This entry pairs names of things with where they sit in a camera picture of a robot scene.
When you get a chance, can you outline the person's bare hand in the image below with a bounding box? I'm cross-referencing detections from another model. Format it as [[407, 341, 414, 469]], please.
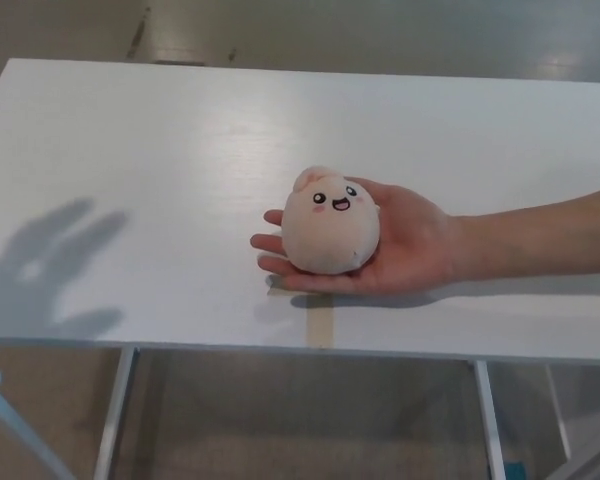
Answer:
[[249, 177, 461, 295]]

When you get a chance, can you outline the pink dumpling plush toy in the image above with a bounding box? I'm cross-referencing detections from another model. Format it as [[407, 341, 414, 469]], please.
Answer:
[[280, 168, 382, 276]]

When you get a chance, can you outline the person's bare forearm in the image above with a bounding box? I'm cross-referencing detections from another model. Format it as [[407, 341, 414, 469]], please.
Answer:
[[449, 183, 600, 277]]

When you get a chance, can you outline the white table leg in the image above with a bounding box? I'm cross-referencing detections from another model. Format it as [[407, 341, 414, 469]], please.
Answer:
[[546, 364, 573, 460], [93, 347, 142, 480], [474, 360, 507, 480]]

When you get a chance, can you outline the grey metal stand strut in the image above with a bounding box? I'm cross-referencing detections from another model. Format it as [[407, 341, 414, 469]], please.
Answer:
[[554, 437, 600, 480]]

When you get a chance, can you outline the blue-grey metal stand strut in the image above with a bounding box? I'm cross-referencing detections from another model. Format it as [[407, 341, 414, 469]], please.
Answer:
[[0, 370, 76, 480]]

